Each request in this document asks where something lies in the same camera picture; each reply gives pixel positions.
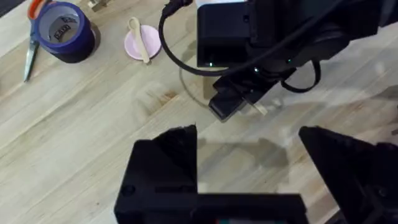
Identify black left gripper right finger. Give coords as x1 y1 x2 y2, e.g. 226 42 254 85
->
298 126 398 224

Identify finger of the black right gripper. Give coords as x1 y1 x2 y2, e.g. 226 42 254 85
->
208 89 250 123

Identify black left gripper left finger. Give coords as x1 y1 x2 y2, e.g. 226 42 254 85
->
114 124 199 224

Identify pink plate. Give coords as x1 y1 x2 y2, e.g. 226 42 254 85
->
124 24 162 61

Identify wooden spoon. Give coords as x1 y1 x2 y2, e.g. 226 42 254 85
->
127 16 151 64

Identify small wooden block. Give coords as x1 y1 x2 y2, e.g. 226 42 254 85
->
87 0 110 12

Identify blue tape roll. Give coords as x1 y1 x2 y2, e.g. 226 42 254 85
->
33 1 96 64

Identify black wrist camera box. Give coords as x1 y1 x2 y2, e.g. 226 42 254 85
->
196 0 251 68

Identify orange-handled scissors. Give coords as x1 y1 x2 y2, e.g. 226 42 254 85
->
23 0 47 83

